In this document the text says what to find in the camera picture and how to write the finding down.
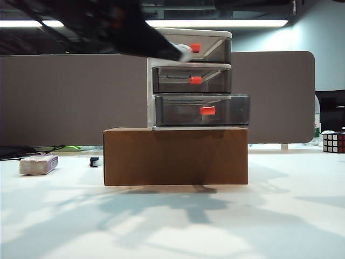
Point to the white divider support bracket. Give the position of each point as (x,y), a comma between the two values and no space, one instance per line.
(284,147)

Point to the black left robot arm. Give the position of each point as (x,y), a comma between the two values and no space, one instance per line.
(67,13)

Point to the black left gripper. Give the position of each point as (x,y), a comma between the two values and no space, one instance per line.
(121,29)

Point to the green flat object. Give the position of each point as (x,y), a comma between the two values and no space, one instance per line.
(72,147)

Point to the white plastic drawer cabinet frame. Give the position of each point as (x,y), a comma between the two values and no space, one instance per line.
(150,113)

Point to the black monitor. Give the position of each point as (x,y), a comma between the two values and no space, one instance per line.
(331,110)

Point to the brown cardboard box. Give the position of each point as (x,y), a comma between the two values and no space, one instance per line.
(175,156)

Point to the long ceiling light strip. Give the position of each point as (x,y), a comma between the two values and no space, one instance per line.
(215,23)

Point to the small black clip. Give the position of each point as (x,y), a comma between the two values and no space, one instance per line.
(94,162)

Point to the rubik's cube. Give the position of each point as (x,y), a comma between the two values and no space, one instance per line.
(334,143)

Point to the brown desk divider panel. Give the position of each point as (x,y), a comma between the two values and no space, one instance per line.
(67,102)

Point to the clear water bottle green label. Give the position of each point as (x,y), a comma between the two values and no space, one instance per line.
(317,129)

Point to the beige packet purple label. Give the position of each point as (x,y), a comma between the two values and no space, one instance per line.
(37,164)

